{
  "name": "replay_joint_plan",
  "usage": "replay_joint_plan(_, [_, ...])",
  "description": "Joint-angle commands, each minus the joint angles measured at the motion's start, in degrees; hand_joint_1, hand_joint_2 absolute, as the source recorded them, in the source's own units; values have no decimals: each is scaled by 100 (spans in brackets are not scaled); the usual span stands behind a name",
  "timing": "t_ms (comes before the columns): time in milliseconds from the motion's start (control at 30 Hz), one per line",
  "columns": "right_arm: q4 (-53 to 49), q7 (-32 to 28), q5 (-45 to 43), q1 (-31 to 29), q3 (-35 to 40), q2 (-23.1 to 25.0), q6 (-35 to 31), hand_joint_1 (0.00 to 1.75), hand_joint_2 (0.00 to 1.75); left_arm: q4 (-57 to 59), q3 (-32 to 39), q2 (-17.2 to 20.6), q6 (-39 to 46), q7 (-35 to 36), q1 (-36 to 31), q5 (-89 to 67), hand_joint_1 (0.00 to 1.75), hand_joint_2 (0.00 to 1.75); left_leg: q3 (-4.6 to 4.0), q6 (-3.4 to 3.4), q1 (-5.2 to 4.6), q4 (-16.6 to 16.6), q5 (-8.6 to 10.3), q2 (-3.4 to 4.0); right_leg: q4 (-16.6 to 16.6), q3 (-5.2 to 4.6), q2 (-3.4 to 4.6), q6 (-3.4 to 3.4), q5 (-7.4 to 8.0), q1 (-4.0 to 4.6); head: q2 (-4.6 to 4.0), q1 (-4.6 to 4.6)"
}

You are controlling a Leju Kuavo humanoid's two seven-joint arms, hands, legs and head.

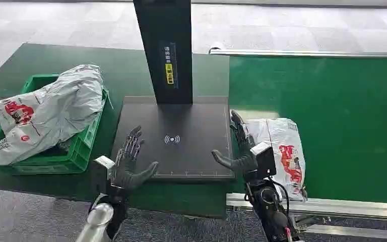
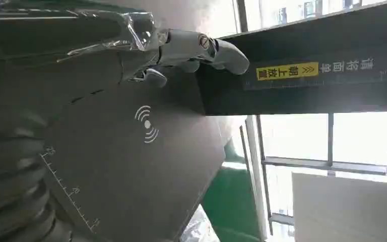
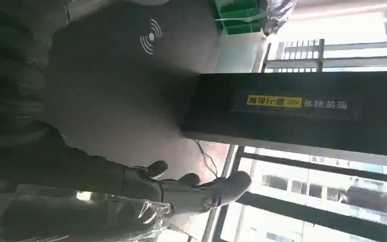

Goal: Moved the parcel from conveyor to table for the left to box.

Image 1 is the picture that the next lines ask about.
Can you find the small white parcel bag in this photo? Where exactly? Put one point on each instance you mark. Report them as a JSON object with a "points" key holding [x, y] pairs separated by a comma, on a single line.
{"points": [[287, 153]]}

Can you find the black scanner platform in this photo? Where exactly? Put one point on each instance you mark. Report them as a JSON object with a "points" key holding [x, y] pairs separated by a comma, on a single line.
{"points": [[183, 133]]}

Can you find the yellow label sticker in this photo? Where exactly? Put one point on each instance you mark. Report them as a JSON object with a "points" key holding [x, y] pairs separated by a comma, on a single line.
{"points": [[169, 73]]}

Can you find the green conveyor belt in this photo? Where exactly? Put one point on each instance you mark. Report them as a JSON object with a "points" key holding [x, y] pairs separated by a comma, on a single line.
{"points": [[330, 127]]}

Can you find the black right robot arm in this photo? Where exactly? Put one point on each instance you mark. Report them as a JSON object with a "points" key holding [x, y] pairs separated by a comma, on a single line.
{"points": [[272, 210]]}

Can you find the large white parcel bag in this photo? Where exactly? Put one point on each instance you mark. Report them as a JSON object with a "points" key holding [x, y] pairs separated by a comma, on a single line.
{"points": [[50, 110]]}

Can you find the green plastic crate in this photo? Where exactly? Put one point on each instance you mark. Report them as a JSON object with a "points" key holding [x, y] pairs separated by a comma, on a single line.
{"points": [[80, 147]]}

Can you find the black scanner column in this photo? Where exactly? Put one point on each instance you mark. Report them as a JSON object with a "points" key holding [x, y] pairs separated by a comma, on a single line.
{"points": [[165, 50]]}

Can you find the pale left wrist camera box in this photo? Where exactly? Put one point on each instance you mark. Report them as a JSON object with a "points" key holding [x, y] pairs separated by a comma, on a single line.
{"points": [[104, 162]]}

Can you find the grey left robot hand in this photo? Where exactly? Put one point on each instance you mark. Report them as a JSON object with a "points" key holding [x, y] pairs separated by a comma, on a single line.
{"points": [[126, 172]]}

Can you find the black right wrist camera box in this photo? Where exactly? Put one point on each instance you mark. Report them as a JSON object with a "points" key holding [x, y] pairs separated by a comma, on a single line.
{"points": [[264, 157]]}

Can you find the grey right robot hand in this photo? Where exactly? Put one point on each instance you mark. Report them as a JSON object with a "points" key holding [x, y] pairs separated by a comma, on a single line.
{"points": [[243, 157]]}

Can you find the silver conveyor frame rail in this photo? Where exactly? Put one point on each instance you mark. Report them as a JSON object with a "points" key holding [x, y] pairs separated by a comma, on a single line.
{"points": [[330, 208]]}

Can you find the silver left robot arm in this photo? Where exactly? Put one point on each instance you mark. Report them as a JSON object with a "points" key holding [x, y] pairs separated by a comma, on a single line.
{"points": [[101, 217]]}

